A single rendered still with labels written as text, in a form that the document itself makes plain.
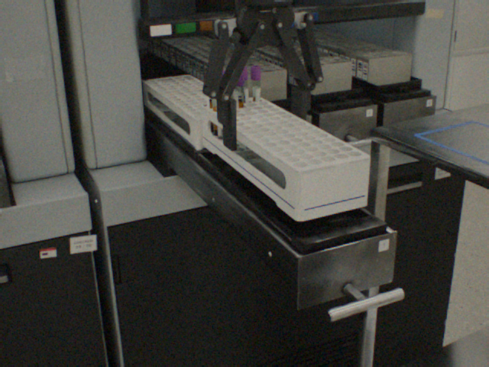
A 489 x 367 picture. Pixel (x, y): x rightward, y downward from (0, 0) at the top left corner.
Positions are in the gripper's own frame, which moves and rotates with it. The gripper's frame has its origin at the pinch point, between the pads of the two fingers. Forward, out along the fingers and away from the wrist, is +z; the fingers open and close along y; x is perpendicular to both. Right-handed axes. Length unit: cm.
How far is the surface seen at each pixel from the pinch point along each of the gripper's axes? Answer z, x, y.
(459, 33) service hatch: 24, 142, 174
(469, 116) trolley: 6.9, 6.0, 44.4
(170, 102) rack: 2.4, 26.3, -4.8
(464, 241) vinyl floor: 90, 79, 127
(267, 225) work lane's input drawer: 8.1, -12.6, -6.3
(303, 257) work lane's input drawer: 8.1, -21.3, -6.3
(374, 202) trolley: 19.9, 6.7, 24.8
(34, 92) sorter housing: -0.8, 33.0, -26.2
